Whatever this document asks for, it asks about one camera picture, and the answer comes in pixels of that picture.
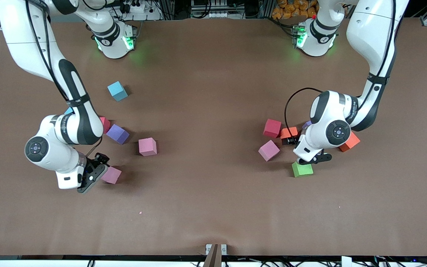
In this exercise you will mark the purple foam cube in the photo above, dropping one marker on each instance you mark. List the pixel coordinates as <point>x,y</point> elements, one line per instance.
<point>117,134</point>
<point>305,125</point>

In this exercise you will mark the pink foam cube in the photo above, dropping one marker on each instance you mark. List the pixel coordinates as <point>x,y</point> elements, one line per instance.
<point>147,146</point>
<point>268,150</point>
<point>113,175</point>

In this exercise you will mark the light blue foam cube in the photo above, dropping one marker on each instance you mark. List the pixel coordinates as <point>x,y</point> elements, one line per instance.
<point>69,111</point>
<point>117,91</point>

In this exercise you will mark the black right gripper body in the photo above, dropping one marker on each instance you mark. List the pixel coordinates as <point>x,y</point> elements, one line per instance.
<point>99,160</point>

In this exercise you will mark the orange bagged items pile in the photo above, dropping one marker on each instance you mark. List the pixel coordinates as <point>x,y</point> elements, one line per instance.
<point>289,7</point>

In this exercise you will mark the orange foam cube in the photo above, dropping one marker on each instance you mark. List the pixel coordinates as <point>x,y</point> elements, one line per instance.
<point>287,132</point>
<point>351,142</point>

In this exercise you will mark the green foam cube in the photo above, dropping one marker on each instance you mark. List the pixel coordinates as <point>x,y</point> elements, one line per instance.
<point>302,170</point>

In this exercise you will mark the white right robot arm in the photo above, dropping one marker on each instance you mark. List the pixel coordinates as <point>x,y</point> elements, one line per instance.
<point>52,148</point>

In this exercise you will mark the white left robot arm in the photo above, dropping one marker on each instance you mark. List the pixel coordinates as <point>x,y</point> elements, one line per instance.
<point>365,33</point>

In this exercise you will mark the metal bracket with post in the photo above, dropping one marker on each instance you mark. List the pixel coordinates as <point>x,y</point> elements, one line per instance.
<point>215,256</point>

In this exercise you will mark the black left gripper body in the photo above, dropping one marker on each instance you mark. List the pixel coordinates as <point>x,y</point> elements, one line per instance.
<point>292,141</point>

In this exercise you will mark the red foam cube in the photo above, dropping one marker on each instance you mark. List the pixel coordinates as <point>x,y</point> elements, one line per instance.
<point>272,128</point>
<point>106,124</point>

